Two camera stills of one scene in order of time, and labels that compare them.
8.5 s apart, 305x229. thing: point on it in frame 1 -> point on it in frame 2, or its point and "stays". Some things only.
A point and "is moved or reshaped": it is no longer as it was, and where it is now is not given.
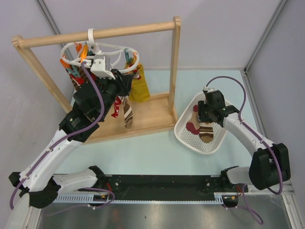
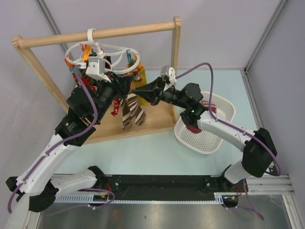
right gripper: [201, 106] -> [153, 92]
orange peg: [78, 47] -> [82, 47]
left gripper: [123, 81] stays
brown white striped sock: [206, 132] -> [137, 112]
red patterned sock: [116, 104] stays
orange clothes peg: [65, 64] -> [69, 63]
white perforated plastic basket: [185, 111] stays
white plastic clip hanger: [97, 47] is moved or reshaped
